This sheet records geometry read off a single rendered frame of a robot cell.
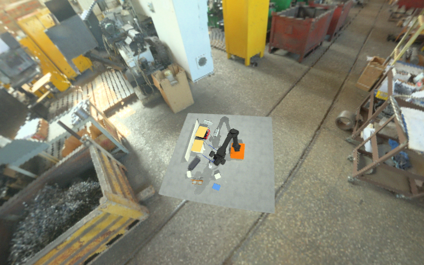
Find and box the blue flat plate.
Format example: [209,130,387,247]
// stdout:
[212,183,221,190]

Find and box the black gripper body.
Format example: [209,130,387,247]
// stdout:
[209,151,226,165]

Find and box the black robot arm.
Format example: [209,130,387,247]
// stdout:
[213,128,241,166]

